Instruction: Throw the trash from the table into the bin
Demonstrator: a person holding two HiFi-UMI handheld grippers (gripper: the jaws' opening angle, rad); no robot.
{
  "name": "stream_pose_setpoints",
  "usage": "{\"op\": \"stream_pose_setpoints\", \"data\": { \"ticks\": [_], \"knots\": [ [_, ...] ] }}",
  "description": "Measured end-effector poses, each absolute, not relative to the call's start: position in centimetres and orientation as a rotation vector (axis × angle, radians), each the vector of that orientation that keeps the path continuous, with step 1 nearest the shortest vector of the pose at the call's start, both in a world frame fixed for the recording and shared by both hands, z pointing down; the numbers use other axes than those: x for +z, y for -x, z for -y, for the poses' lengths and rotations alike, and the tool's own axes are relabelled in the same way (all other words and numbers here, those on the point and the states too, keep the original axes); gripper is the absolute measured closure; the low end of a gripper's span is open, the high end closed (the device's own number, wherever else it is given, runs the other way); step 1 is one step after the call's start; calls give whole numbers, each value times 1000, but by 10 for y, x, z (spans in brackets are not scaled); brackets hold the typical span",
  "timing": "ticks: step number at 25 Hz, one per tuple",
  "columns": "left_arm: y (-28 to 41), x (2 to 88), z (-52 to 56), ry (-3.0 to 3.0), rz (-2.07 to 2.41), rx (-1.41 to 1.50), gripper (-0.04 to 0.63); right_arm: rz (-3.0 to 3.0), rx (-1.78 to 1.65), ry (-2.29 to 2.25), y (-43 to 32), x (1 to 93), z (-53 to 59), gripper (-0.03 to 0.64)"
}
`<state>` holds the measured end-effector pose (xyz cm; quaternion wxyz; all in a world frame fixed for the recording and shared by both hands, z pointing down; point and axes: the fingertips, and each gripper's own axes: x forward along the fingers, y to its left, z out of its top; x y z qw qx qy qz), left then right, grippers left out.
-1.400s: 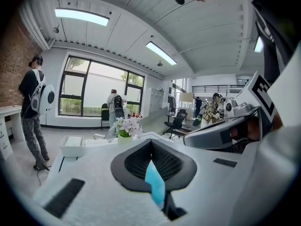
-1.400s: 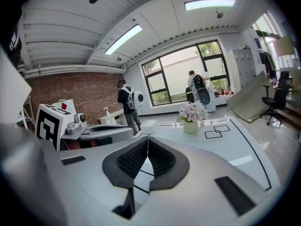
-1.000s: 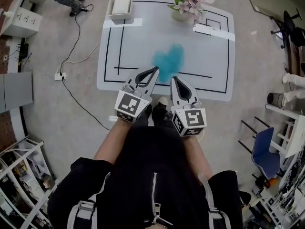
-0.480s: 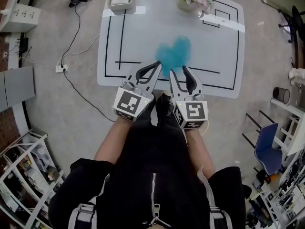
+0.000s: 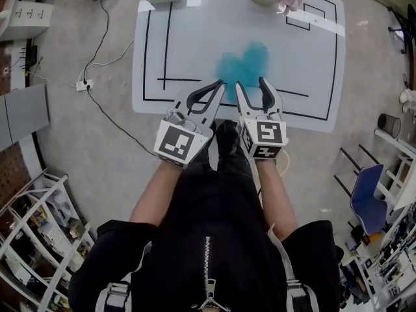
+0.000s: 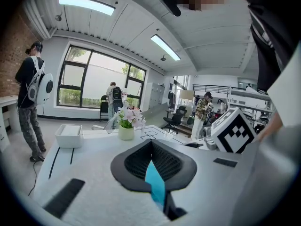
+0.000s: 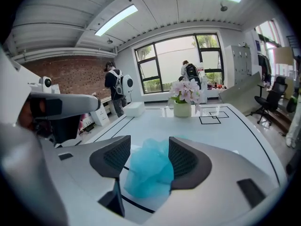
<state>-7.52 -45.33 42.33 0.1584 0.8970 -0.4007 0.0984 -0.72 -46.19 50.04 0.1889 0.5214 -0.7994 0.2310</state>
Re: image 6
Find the white table with black lines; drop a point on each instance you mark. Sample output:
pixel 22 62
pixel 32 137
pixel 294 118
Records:
pixel 94 139

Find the person's right forearm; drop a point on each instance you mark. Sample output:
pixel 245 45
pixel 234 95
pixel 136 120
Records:
pixel 270 128

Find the beige floor lamp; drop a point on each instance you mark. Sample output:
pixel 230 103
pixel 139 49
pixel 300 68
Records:
pixel 187 94

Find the clothes rack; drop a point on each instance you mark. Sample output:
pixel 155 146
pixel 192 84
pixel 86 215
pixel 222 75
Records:
pixel 171 100

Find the pink flowers in white pot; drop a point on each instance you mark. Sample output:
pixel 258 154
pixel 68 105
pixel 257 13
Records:
pixel 128 126

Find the black head-worn camera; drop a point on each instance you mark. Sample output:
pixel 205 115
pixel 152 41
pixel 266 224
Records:
pixel 171 1

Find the white tissue box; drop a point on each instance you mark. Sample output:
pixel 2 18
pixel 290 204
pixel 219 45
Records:
pixel 69 135

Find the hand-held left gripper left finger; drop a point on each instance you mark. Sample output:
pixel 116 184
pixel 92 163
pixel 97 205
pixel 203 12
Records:
pixel 98 185

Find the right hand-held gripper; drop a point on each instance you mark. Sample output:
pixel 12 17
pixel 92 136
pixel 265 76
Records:
pixel 235 135

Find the large black-framed window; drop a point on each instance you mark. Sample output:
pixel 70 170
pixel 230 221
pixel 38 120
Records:
pixel 94 79

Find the grey leaning panel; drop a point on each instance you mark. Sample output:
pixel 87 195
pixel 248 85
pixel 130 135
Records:
pixel 155 109

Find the narrow black-framed window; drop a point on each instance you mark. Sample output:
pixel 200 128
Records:
pixel 181 83

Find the black office chair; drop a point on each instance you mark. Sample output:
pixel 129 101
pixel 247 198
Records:
pixel 175 119

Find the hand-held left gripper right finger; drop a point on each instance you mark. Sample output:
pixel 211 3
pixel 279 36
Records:
pixel 207 180

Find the round ceiling fixture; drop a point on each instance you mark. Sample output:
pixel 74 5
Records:
pixel 163 58

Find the long ceiling light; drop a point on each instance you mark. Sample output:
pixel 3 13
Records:
pixel 165 47
pixel 87 5

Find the person's black jacket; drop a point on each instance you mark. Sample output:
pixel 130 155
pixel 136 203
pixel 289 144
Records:
pixel 270 55

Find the white drawer cabinet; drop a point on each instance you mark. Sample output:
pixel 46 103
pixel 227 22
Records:
pixel 7 116

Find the grey lockers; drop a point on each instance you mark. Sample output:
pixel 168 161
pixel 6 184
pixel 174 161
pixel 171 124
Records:
pixel 155 95

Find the black folding chair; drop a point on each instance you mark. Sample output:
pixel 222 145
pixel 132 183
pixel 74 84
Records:
pixel 103 107

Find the blue fluffy cloth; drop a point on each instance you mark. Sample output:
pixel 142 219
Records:
pixel 155 182

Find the white storage rack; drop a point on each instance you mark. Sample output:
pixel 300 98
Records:
pixel 249 100

